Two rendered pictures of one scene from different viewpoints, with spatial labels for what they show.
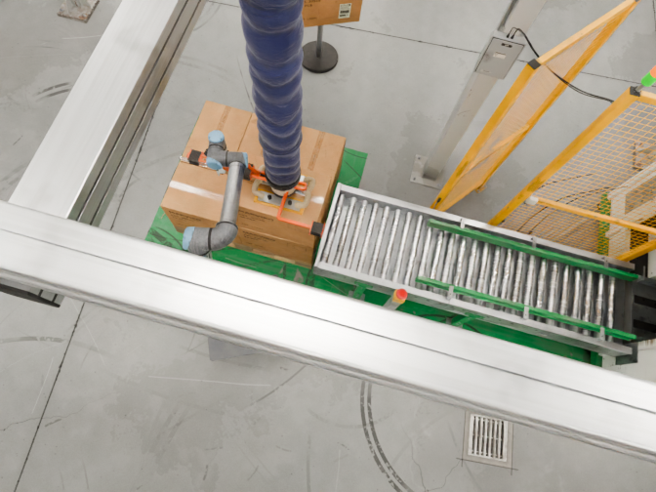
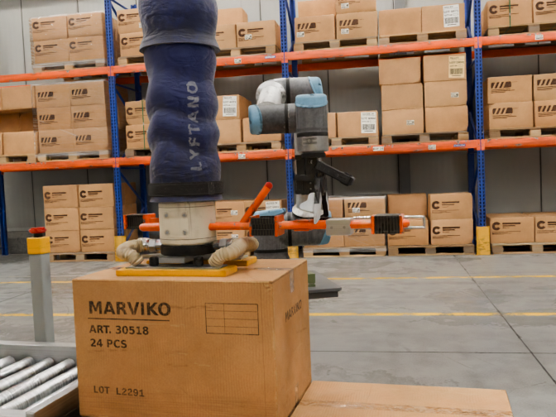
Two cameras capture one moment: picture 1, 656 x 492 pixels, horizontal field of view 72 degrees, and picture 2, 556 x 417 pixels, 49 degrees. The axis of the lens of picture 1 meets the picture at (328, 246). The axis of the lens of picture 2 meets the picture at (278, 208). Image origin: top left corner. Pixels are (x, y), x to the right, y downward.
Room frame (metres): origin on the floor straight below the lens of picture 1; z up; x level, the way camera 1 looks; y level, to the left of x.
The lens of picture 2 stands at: (3.10, 0.98, 1.21)
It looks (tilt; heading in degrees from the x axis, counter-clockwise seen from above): 3 degrees down; 191
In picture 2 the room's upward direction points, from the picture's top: 2 degrees counter-clockwise
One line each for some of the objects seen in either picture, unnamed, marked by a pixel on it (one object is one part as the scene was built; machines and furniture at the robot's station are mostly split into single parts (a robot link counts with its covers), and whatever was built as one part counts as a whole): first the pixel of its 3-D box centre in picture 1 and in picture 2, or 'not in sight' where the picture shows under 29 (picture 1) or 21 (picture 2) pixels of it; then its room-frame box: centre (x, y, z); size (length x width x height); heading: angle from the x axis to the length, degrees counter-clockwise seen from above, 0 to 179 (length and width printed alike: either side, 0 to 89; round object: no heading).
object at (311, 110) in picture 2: (217, 141); (311, 115); (1.35, 0.76, 1.38); 0.10 x 0.09 x 0.12; 9
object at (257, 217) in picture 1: (282, 201); (198, 333); (1.34, 0.38, 0.74); 0.60 x 0.40 x 0.40; 85
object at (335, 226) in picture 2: not in sight; (339, 226); (1.38, 0.83, 1.06); 0.07 x 0.07 x 0.04; 85
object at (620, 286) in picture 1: (472, 270); not in sight; (1.21, -1.14, 0.45); 2.31 x 0.60 x 0.08; 86
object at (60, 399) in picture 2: (328, 225); (100, 380); (1.30, 0.03, 0.58); 0.70 x 0.03 x 0.06; 176
